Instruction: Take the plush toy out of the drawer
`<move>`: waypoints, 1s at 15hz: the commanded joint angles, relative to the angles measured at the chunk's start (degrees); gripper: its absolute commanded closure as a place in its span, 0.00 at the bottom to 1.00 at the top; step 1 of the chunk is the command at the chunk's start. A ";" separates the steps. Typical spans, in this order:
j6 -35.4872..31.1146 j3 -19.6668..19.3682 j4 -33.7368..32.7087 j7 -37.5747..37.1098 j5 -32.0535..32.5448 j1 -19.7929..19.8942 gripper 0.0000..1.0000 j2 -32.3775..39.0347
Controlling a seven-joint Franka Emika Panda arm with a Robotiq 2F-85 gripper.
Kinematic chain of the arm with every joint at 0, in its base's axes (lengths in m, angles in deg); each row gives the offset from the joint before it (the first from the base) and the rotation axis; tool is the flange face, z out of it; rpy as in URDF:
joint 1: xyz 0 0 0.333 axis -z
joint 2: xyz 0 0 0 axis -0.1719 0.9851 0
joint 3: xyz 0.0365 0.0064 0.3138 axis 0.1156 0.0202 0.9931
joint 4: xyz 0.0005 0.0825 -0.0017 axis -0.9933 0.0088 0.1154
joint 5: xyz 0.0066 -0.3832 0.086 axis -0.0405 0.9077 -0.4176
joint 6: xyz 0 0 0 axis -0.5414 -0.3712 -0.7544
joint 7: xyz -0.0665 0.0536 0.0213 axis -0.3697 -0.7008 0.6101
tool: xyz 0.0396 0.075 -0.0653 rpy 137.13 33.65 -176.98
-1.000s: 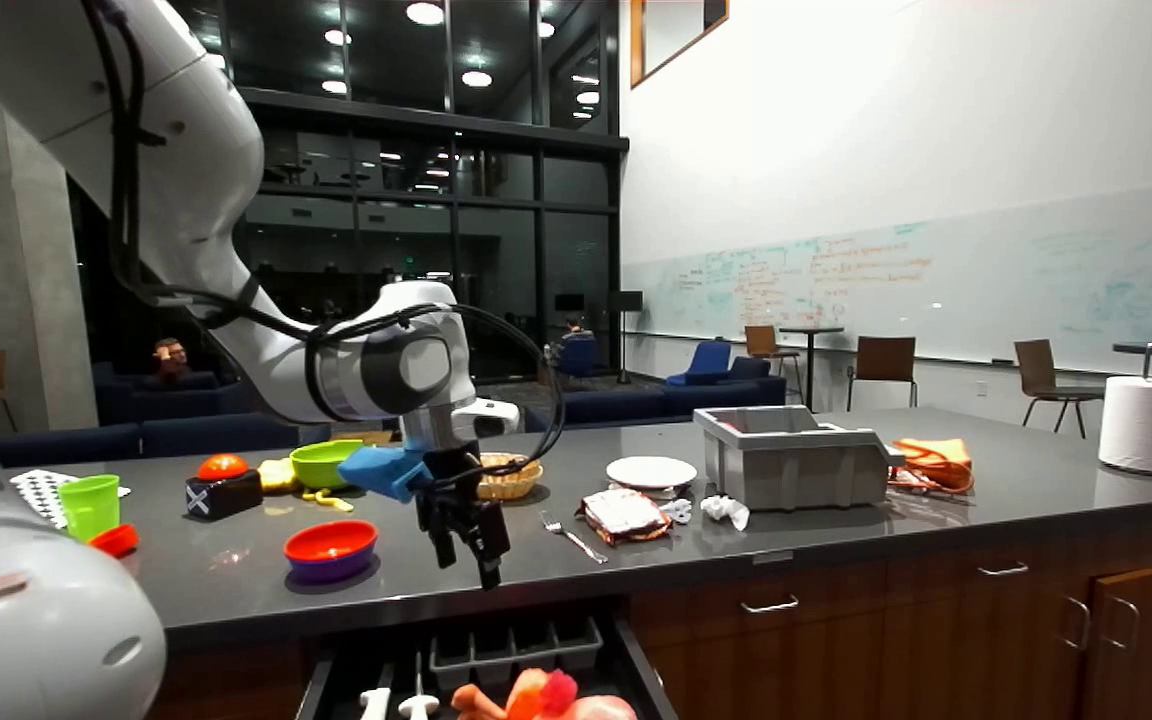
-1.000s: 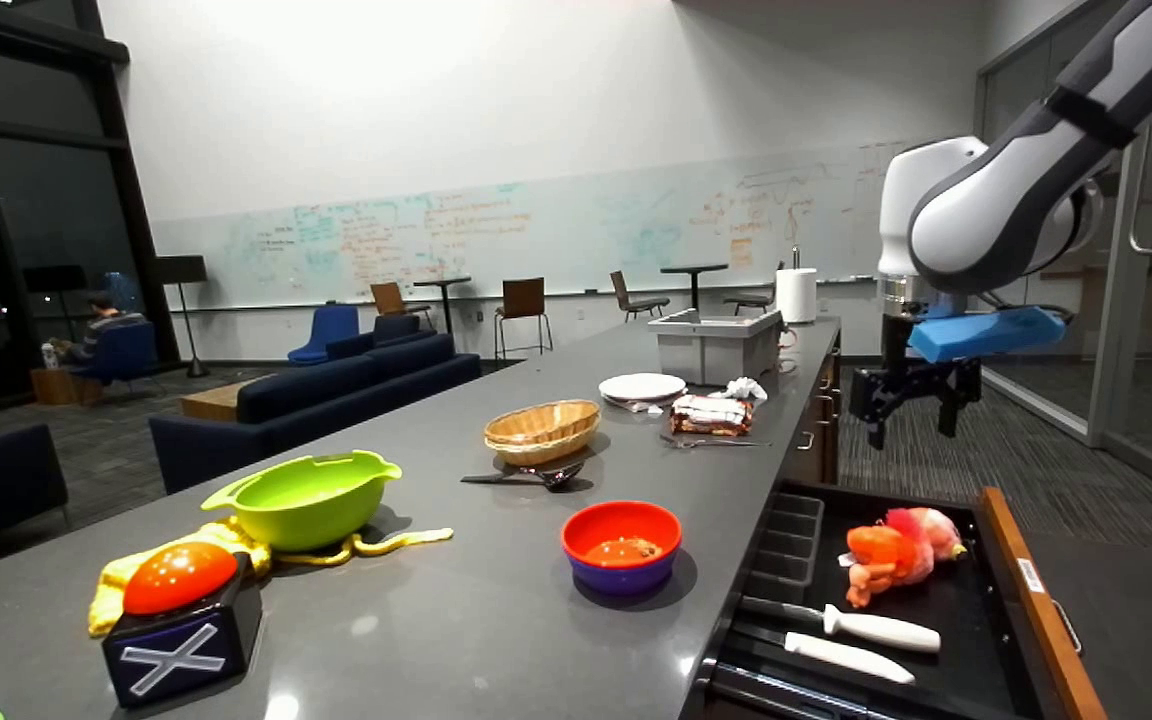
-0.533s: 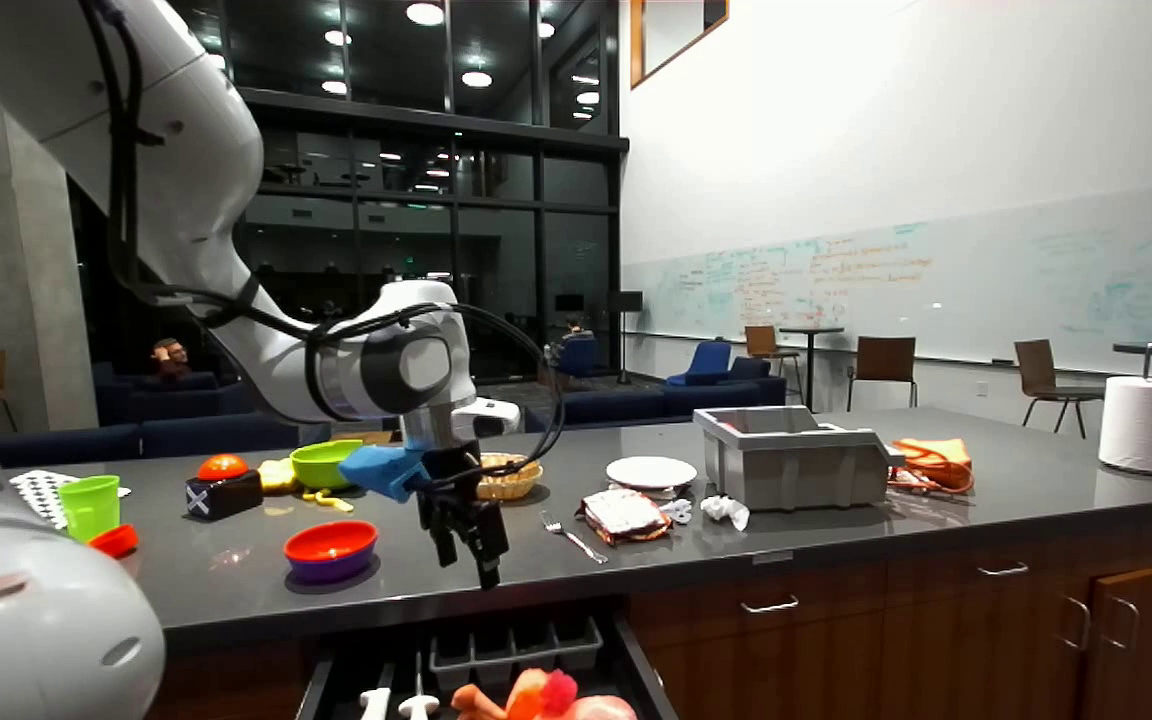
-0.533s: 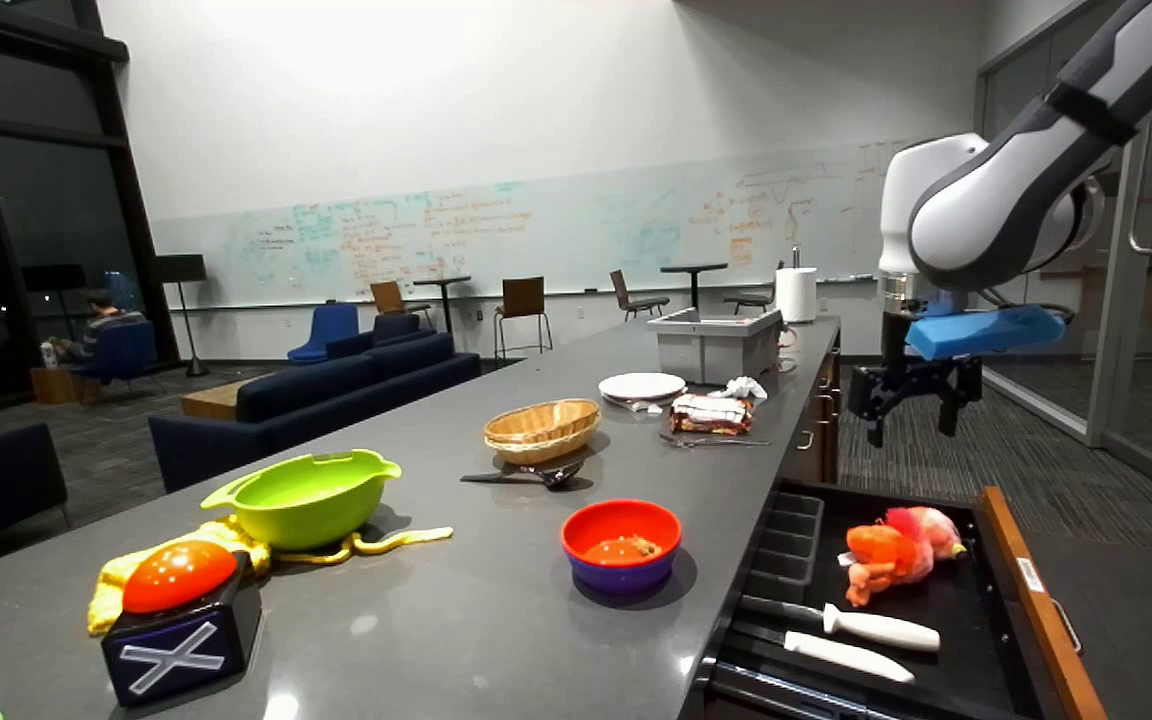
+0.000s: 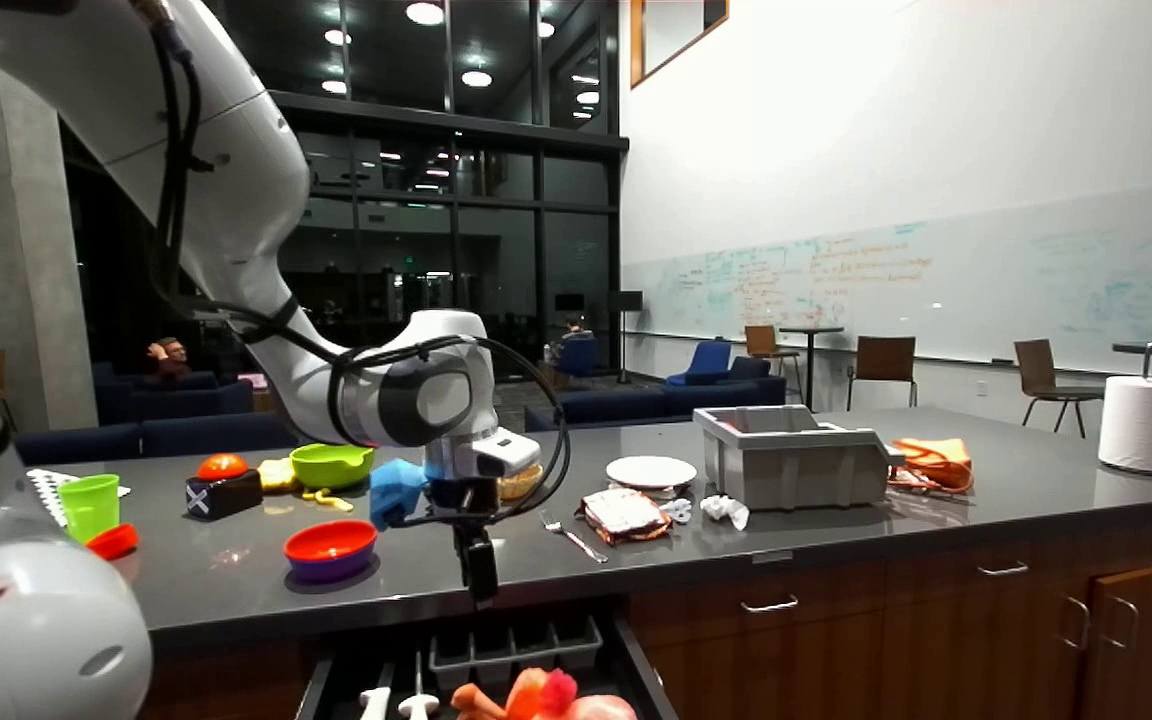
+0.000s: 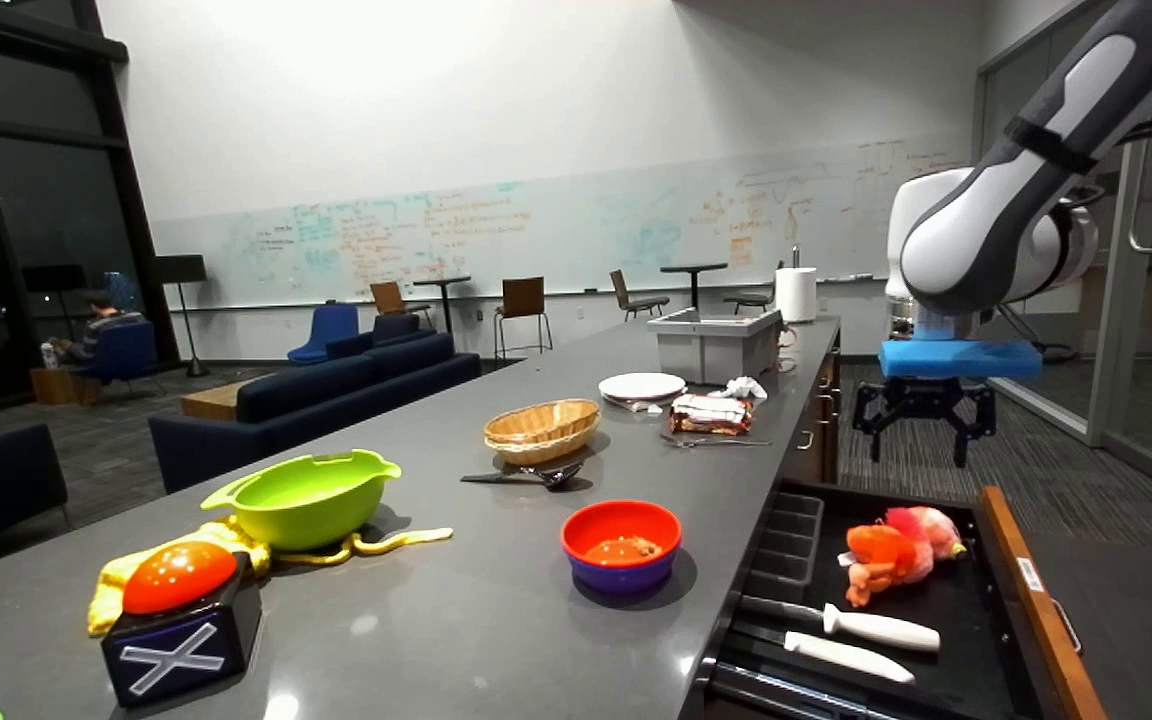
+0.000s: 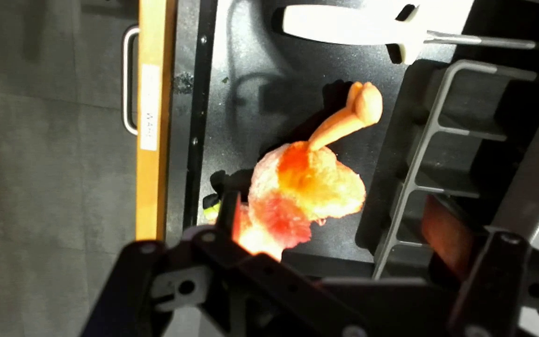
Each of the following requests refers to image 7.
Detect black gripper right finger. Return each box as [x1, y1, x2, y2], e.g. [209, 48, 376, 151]
[421, 192, 479, 284]

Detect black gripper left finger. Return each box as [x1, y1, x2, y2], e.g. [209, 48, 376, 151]
[213, 177, 254, 247]

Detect orange pink plush toy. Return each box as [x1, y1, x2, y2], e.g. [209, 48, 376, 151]
[200, 80, 385, 260]

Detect open black drawer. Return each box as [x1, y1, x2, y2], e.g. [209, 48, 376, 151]
[134, 0, 539, 295]

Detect grey dish rack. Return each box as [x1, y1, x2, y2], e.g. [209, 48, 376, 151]
[355, 58, 539, 282]

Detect metal drawer handle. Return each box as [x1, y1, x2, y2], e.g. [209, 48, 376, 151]
[120, 24, 142, 136]

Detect white handle bar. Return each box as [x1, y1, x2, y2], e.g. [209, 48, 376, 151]
[280, 1, 539, 63]

